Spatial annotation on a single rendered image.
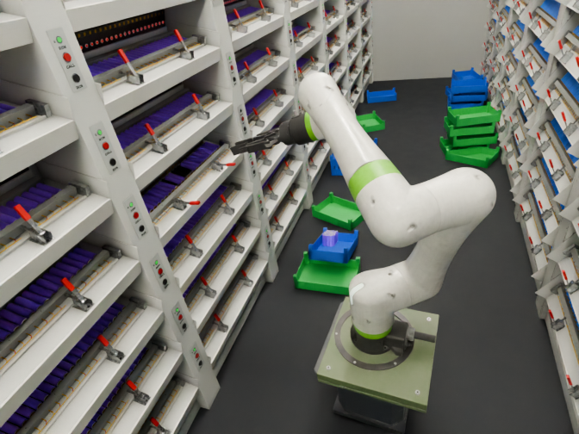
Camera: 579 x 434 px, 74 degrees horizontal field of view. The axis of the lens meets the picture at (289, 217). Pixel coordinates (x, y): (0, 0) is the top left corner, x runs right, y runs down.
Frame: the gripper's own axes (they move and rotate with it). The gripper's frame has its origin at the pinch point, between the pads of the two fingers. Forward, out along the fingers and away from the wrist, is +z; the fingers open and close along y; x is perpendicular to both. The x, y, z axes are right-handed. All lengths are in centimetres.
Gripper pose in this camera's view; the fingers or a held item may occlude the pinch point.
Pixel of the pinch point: (242, 146)
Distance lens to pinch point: 132.9
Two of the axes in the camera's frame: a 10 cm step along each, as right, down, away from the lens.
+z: -8.7, 1.5, 4.7
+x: 3.8, 8.1, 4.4
